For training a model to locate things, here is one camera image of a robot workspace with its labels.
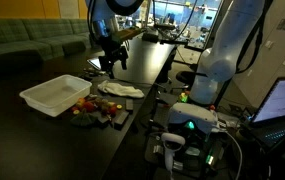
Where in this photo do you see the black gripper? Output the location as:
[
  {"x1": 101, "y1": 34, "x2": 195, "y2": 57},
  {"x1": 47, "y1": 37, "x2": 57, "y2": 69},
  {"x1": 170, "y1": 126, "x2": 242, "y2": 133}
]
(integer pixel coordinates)
[{"x1": 98, "y1": 34, "x2": 130, "y2": 80}]

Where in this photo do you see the white terry towel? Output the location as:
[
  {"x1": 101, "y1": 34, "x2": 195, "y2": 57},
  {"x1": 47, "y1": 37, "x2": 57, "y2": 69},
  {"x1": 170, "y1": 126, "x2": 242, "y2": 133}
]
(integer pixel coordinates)
[{"x1": 97, "y1": 79, "x2": 145, "y2": 99}]

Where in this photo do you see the short black block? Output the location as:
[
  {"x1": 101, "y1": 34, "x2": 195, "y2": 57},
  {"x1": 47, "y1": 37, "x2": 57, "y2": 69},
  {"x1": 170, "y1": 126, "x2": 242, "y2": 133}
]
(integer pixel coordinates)
[{"x1": 125, "y1": 98, "x2": 135, "y2": 113}]

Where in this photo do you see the brown plush toy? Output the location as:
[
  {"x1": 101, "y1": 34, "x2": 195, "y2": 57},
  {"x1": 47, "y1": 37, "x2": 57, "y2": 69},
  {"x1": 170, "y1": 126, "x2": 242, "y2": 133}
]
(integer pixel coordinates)
[{"x1": 95, "y1": 98, "x2": 111, "y2": 113}]

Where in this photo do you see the red ball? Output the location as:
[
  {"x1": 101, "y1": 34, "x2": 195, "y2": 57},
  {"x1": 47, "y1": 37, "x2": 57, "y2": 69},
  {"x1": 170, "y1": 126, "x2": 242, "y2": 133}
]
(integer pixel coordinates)
[{"x1": 83, "y1": 101, "x2": 96, "y2": 113}]

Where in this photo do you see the long black block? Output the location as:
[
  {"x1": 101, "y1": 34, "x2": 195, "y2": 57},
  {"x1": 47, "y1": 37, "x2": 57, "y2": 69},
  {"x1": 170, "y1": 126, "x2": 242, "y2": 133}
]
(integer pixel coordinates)
[{"x1": 113, "y1": 110, "x2": 130, "y2": 130}]

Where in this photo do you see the green plush toy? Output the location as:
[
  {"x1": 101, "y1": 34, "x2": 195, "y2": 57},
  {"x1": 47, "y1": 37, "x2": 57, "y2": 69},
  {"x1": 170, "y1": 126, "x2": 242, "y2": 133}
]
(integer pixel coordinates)
[{"x1": 70, "y1": 111, "x2": 100, "y2": 128}]

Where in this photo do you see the clear plastic storage container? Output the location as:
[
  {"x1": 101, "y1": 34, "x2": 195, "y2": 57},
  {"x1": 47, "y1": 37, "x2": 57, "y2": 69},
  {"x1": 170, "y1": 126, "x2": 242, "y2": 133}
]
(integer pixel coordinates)
[{"x1": 19, "y1": 74, "x2": 93, "y2": 118}]

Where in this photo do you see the tablet with lit screen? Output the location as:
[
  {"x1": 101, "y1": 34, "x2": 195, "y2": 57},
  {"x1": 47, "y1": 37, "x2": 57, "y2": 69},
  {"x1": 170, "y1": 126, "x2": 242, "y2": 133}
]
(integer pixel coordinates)
[{"x1": 86, "y1": 57, "x2": 103, "y2": 71}]

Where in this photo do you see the black office chair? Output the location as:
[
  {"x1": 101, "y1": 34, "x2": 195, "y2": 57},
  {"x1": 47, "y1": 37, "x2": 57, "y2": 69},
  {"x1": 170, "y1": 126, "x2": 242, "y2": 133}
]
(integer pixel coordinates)
[{"x1": 175, "y1": 70, "x2": 200, "y2": 88}]

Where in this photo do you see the green glowing button box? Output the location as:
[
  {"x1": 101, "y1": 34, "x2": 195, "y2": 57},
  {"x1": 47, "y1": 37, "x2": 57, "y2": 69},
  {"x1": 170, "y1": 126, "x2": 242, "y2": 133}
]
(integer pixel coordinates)
[{"x1": 178, "y1": 92, "x2": 189, "y2": 103}]

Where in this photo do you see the white VR headset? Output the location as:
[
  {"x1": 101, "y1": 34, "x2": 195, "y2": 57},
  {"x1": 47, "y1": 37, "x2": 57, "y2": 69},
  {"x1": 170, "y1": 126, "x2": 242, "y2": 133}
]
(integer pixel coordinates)
[{"x1": 166, "y1": 102, "x2": 220, "y2": 134}]

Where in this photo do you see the white VR controller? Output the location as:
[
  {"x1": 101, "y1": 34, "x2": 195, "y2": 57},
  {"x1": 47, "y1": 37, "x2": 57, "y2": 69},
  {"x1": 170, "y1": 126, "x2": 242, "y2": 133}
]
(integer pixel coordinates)
[{"x1": 160, "y1": 132, "x2": 186, "y2": 174}]

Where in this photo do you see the green plaid sofa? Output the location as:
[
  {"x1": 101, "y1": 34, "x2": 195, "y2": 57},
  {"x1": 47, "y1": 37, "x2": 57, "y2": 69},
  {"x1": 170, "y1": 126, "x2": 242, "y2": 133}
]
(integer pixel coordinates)
[{"x1": 0, "y1": 18, "x2": 95, "y2": 78}]

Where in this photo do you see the black equipment rack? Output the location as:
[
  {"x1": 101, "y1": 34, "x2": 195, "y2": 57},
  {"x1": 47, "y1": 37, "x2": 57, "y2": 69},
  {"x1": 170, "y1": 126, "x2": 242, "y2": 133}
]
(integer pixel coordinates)
[{"x1": 144, "y1": 131, "x2": 231, "y2": 180}]

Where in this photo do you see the large open laptop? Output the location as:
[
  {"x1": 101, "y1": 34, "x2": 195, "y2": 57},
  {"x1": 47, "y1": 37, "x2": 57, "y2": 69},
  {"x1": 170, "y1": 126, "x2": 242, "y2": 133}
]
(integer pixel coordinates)
[{"x1": 248, "y1": 76, "x2": 285, "y2": 148}]

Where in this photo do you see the white cable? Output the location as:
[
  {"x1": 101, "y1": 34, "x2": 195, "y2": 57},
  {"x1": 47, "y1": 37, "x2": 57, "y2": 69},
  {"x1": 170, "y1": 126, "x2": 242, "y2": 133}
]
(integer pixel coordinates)
[{"x1": 220, "y1": 129, "x2": 244, "y2": 180}]

